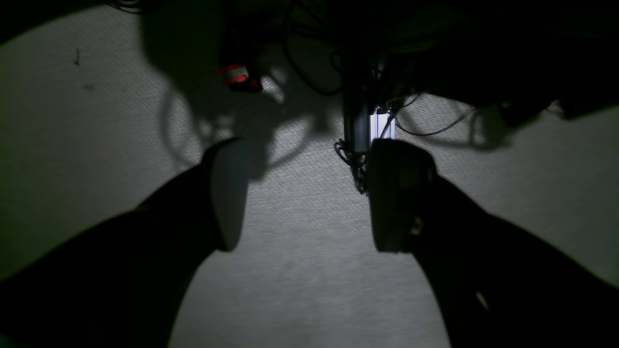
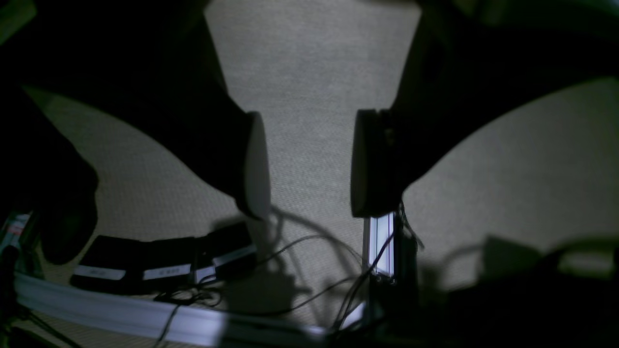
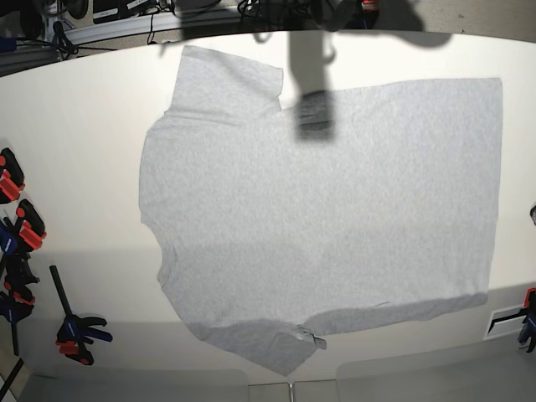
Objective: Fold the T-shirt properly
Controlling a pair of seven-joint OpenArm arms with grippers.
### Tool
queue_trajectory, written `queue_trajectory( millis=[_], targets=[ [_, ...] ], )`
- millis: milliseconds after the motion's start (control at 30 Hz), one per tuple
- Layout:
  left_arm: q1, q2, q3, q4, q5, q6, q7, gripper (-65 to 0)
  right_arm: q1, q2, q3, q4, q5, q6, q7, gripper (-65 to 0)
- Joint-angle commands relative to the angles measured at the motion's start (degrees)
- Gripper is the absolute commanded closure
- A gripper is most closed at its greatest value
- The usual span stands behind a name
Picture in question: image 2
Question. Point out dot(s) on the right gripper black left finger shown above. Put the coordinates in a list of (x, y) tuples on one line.
[(208, 131)]

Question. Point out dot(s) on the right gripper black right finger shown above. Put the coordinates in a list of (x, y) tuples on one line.
[(470, 62)]

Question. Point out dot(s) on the black power strip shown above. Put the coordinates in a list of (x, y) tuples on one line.
[(130, 267)]

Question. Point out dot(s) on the aluminium upright post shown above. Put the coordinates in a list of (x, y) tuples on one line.
[(378, 248)]

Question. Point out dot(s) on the aluminium frame rail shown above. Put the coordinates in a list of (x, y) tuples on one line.
[(150, 319)]

